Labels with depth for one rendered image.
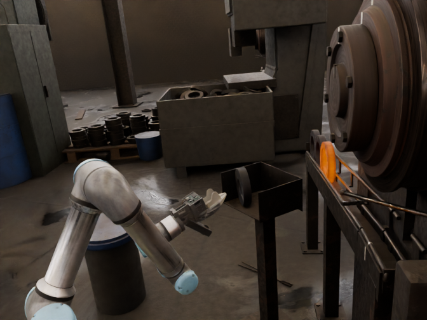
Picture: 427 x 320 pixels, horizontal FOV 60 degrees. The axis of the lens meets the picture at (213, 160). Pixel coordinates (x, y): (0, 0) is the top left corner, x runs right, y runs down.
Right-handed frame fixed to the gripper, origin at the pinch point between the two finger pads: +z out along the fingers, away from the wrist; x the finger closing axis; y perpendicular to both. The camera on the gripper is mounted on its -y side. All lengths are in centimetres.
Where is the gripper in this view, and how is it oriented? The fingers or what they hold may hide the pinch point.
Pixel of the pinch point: (223, 197)
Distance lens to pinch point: 138.5
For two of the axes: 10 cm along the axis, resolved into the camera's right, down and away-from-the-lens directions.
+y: -3.5, -8.3, -4.4
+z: 8.0, -5.1, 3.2
